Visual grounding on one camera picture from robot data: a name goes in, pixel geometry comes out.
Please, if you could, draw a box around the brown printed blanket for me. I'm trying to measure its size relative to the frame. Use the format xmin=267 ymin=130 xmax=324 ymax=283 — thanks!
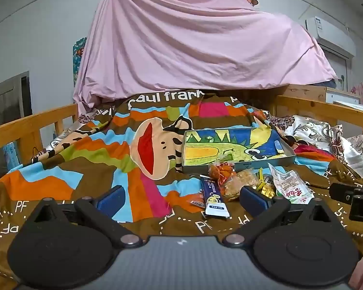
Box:
xmin=0 ymin=91 xmax=363 ymax=266

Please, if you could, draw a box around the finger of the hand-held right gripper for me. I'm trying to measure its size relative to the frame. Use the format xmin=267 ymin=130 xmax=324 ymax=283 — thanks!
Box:
xmin=330 ymin=182 xmax=363 ymax=202

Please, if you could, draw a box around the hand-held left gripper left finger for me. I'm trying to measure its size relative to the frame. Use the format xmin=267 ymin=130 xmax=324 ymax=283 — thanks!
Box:
xmin=27 ymin=185 xmax=143 ymax=248

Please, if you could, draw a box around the white floral quilt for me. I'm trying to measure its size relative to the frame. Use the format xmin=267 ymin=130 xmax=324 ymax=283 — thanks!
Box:
xmin=260 ymin=112 xmax=363 ymax=179

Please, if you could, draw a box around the wooden bed frame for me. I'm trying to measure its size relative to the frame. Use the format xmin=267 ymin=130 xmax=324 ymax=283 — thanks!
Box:
xmin=0 ymin=95 xmax=363 ymax=185

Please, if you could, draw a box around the clear cracker packet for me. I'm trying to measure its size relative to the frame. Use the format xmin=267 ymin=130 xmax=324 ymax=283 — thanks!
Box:
xmin=222 ymin=171 xmax=261 ymax=201

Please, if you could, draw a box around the blue stick packet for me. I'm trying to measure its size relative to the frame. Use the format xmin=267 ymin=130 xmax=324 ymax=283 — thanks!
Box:
xmin=199 ymin=175 xmax=231 ymax=218

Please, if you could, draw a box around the wall poster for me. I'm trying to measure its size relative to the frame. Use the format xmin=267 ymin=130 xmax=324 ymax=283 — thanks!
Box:
xmin=73 ymin=36 xmax=88 ymax=80

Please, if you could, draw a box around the grey door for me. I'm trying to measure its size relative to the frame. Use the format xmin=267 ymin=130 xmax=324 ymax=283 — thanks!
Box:
xmin=0 ymin=71 xmax=33 ymax=121

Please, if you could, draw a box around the blue tissue box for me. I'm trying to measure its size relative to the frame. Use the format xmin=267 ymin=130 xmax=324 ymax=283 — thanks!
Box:
xmin=1 ymin=141 xmax=22 ymax=170

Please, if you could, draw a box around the white and red packet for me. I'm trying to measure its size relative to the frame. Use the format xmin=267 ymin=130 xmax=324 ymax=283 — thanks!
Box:
xmin=268 ymin=163 xmax=315 ymax=206

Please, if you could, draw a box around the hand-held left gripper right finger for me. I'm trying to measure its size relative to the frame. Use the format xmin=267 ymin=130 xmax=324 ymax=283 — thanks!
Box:
xmin=224 ymin=186 xmax=341 ymax=247

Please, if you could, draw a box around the gold foil packet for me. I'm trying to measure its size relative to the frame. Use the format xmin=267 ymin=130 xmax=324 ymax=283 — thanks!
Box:
xmin=254 ymin=169 xmax=276 ymax=200

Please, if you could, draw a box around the wooden cabinet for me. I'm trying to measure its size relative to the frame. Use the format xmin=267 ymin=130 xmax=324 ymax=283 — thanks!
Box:
xmin=283 ymin=85 xmax=327 ymax=102

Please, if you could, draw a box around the orange candy bag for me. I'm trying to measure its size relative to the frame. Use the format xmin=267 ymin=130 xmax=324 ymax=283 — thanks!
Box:
xmin=209 ymin=160 xmax=235 ymax=188

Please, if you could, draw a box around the pink sheet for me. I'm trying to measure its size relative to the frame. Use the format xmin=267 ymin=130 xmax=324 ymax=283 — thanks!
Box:
xmin=73 ymin=0 xmax=338 ymax=112

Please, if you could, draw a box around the white air conditioner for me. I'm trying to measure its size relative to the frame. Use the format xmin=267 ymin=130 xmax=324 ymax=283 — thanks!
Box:
xmin=305 ymin=16 xmax=357 ymax=56

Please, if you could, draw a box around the grey tray with colourful print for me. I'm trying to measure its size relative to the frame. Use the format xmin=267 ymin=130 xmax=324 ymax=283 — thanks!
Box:
xmin=181 ymin=128 xmax=296 ymax=176

